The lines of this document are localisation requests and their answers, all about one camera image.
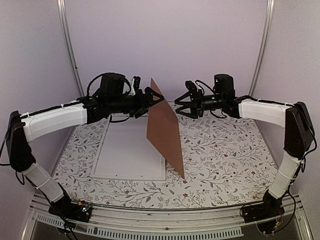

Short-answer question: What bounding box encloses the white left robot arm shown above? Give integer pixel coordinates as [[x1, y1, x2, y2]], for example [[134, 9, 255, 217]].
[[2, 87, 164, 217]]

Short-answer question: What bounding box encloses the left aluminium corner post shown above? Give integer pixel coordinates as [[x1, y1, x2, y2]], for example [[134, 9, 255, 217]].
[[56, 0, 85, 97]]

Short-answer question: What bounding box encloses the floral patterned table mat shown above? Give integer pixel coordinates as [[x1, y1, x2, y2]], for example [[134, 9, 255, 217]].
[[53, 113, 278, 209]]

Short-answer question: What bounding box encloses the aluminium corner post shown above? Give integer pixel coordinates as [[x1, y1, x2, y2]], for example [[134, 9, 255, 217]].
[[248, 0, 275, 97], [56, 0, 85, 97]]

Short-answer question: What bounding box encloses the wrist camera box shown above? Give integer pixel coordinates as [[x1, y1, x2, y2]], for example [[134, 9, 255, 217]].
[[99, 72, 125, 96], [214, 74, 235, 94]]

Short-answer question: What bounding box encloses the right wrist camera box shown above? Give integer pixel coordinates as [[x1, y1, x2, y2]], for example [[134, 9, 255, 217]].
[[214, 74, 235, 94]]

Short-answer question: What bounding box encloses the right aluminium corner post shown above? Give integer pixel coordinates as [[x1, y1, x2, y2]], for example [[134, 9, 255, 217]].
[[248, 0, 275, 97]]

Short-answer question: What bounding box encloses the brown frame backing board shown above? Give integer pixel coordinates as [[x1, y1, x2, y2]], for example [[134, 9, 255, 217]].
[[145, 77, 186, 180]]

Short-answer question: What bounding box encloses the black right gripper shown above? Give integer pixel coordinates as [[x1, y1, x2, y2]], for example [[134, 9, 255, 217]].
[[174, 89, 224, 120]]

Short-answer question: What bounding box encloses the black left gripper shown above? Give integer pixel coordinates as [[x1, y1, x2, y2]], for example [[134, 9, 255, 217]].
[[108, 86, 164, 119]]

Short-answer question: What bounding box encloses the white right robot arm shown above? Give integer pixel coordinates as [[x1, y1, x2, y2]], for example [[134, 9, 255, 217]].
[[135, 87, 317, 218]]

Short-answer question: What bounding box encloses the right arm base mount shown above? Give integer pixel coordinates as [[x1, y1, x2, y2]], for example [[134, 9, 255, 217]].
[[239, 190, 285, 223]]

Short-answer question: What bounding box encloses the white picture frame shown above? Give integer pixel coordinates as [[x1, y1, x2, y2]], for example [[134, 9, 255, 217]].
[[89, 117, 167, 181]]

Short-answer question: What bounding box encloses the front aluminium rail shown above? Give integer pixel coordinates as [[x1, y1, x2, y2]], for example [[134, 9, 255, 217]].
[[20, 193, 317, 240]]

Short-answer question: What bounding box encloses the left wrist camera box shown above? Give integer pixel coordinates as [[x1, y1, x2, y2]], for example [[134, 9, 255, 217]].
[[99, 72, 125, 96]]

